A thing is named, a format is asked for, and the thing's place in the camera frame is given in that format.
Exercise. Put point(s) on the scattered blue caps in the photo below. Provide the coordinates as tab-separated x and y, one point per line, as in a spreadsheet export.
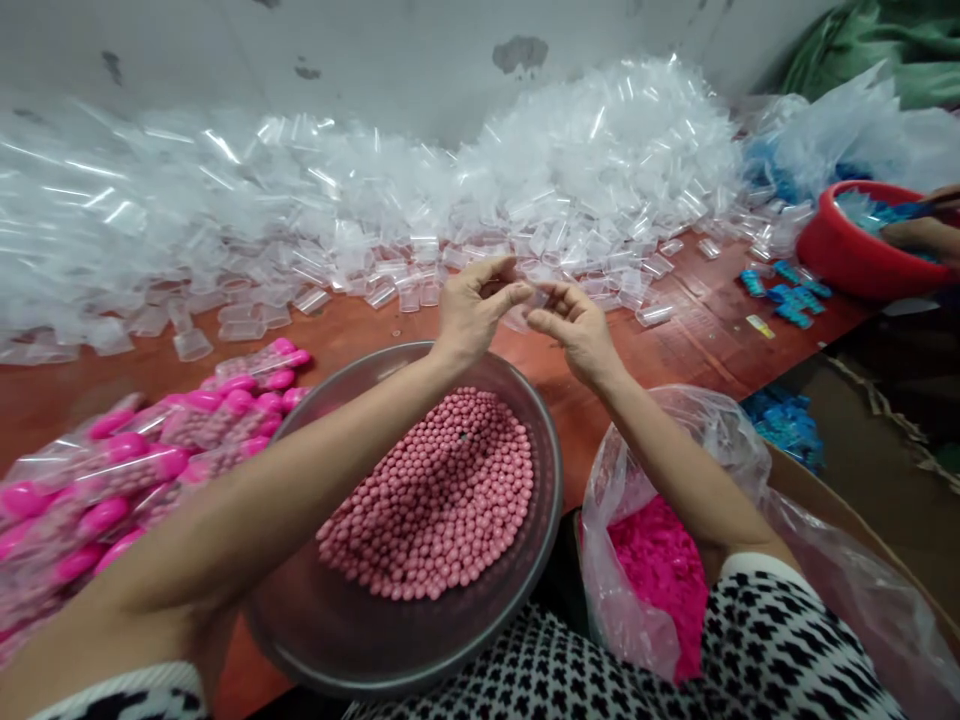
791	296

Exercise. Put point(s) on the heap of blue caps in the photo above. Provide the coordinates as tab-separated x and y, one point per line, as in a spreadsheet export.
870	214

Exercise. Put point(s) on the red plastic basin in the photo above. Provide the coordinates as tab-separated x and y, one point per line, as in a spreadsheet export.
847	262

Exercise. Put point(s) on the pile of pink-capped filled tubes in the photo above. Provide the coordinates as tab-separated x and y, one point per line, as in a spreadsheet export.
112	465

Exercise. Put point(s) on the round metal bowl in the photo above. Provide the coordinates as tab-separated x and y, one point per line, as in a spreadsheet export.
360	645

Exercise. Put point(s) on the person's body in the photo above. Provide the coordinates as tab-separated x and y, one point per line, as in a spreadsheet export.
540	675

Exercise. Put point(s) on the clear plastic tube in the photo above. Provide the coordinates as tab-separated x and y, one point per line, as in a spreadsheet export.
529	304

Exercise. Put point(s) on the person's left hand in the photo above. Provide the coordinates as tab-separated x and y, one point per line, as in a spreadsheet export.
469	311

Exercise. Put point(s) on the person's right hand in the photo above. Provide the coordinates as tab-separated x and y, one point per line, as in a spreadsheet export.
585	337

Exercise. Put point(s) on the green woven sack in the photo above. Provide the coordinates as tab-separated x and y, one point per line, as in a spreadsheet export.
900	45

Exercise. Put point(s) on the brown cardboard box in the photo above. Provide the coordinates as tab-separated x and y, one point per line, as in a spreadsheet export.
817	487

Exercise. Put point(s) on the pile of clear tubes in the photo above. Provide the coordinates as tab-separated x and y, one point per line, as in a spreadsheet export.
300	187

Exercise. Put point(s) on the small yellow white piece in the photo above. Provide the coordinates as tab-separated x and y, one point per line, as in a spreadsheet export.
759	327

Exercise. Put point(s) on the pile of blue caps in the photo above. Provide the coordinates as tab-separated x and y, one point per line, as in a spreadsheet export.
787	427

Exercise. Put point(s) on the heap of pink caps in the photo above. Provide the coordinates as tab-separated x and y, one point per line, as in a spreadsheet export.
652	555

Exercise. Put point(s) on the large clear plastic bag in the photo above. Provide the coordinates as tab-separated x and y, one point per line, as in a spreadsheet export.
825	570

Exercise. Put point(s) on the heap of pink candy balls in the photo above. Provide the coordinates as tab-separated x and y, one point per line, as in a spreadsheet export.
435	487

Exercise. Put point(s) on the clear bag with blue caps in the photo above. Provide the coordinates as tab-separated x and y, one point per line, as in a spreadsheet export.
825	135

